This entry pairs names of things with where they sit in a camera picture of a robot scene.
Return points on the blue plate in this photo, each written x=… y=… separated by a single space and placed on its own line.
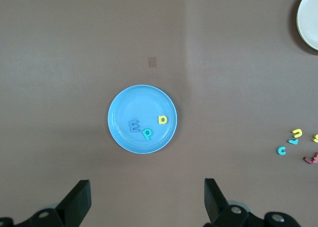
x=136 y=105

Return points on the teal foam letter p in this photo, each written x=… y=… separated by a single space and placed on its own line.
x=144 y=136

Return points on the dark red foam letter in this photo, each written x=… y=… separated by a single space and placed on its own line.
x=308 y=160

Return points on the teal foam letter c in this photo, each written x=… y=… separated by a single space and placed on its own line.
x=278 y=150

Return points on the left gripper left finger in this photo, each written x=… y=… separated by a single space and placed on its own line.
x=74 y=204

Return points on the yellow foam letter u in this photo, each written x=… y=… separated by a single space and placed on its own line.
x=300 y=133

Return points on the white plate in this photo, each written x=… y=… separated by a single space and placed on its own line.
x=309 y=18

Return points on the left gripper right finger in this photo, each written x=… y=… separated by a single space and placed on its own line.
x=216 y=204

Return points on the brown tape patch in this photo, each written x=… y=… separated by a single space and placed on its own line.
x=152 y=62

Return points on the yellow foam letter s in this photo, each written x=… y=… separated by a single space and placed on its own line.
x=315 y=138

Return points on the blue foam letter E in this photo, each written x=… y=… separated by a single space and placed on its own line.
x=131 y=126

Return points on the teal foam letter l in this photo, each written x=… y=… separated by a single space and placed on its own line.
x=295 y=142

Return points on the red foam letter f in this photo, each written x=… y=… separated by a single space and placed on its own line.
x=316 y=157

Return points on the yellow foam letter d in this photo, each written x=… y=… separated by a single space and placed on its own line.
x=159 y=120

